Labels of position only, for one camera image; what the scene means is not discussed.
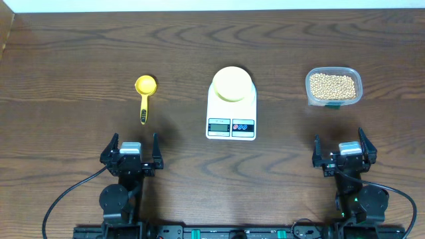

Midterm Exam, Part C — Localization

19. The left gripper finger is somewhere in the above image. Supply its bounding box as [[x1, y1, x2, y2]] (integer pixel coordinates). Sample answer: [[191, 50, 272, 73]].
[[100, 133, 119, 165], [152, 133, 164, 169]]

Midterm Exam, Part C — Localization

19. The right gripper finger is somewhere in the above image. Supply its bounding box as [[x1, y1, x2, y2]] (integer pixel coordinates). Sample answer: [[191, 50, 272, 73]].
[[358, 127, 377, 164], [312, 135, 323, 167]]

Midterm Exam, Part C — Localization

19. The yellow measuring scoop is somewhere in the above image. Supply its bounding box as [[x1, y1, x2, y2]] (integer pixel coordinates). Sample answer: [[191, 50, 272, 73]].
[[135, 75, 157, 125]]

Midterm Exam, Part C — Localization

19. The white digital kitchen scale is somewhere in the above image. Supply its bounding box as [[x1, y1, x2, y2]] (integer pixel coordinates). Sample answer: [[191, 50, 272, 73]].
[[205, 82, 257, 141]]

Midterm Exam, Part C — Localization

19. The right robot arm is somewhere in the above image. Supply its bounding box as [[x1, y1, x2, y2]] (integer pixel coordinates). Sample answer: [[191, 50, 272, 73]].
[[312, 129, 389, 224]]

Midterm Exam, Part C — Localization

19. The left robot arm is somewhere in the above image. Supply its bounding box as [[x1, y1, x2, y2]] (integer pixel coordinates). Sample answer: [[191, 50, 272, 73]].
[[99, 133, 164, 226]]

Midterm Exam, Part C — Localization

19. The yellow bowl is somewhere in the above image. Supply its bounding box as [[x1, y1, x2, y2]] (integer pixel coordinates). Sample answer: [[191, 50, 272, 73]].
[[212, 66, 252, 102]]

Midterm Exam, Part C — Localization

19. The soybeans pile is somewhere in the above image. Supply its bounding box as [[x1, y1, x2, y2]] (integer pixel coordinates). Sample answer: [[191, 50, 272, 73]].
[[309, 73, 356, 100]]

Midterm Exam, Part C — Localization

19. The clear plastic container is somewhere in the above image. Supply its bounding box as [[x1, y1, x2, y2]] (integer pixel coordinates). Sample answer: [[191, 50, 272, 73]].
[[305, 66, 363, 107]]

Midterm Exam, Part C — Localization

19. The right black cable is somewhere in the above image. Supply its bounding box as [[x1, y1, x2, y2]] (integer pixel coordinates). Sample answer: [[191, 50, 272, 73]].
[[335, 167, 418, 239]]

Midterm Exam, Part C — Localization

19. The black cable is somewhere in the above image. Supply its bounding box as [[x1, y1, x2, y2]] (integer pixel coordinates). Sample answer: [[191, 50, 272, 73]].
[[41, 165, 110, 239], [335, 167, 418, 239]]

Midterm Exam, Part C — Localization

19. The left black cable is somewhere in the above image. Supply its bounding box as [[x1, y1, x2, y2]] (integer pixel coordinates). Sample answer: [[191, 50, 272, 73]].
[[41, 165, 110, 239]]

